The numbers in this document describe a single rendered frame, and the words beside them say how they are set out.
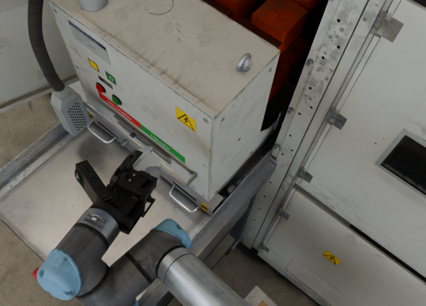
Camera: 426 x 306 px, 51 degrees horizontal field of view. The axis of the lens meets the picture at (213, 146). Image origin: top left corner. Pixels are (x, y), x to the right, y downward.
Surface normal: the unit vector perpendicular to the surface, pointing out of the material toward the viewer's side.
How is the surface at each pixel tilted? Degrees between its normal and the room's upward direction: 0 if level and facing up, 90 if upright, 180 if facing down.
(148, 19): 4
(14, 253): 0
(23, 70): 90
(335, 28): 90
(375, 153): 90
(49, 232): 0
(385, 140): 90
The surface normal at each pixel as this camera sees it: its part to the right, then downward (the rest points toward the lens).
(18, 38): 0.54, 0.75
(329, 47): -0.63, 0.65
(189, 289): -0.57, -0.38
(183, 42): 0.03, -0.46
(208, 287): -0.10, -0.83
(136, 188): 0.16, -0.70
